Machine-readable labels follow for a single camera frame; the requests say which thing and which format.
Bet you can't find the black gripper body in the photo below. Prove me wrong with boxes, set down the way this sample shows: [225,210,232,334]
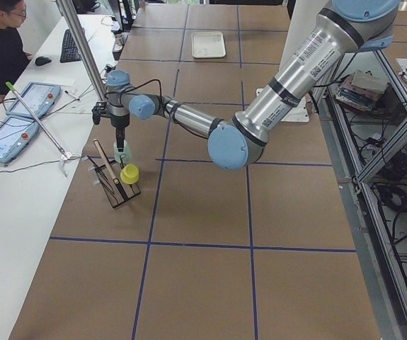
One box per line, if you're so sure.
[112,114,130,129]

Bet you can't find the pale green cup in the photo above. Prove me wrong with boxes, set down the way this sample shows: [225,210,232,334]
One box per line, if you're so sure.
[113,140,132,164]

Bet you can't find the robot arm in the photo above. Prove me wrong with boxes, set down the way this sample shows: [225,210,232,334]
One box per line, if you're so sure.
[105,1,399,170]

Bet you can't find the yellow cup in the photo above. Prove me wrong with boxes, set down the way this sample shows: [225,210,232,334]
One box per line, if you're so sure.
[120,164,139,185]

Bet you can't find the small metal cup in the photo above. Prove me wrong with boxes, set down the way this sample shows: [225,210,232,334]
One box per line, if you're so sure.
[113,33,124,52]

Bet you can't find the white bear tray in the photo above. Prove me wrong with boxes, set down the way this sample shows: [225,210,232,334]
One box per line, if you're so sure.
[191,31,226,59]

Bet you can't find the black marker pen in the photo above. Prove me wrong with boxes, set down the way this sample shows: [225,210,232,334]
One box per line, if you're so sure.
[64,90,80,101]

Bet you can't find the long metal rod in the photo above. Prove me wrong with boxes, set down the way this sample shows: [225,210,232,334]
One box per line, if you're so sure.
[6,81,80,178]

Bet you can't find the upper teach pendant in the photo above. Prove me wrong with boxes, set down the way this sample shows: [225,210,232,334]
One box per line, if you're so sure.
[6,82,62,118]

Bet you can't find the teach pendant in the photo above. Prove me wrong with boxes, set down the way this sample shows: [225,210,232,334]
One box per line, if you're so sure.
[0,116,40,164]
[6,82,62,118]

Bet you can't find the black keyboard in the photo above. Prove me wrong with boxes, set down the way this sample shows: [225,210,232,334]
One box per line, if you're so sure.
[59,29,81,63]

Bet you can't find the black computer mouse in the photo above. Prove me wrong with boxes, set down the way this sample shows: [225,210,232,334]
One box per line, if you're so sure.
[35,57,52,67]

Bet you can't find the lower teach pendant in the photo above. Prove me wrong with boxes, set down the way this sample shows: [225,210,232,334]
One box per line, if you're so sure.
[0,116,40,164]

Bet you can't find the stack of magazines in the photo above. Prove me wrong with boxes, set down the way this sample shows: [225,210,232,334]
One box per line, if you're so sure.
[334,70,389,112]

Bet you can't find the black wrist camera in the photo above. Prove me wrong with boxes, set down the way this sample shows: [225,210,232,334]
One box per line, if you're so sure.
[92,101,108,125]

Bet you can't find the black wire cup rack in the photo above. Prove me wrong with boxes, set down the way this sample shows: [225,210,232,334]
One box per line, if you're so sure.
[84,139,141,209]

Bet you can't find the black camera cable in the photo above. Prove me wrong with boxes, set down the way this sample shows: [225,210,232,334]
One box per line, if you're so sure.
[104,64,163,104]

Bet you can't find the aluminium frame post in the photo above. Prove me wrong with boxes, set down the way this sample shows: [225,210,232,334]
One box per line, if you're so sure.
[56,0,105,101]

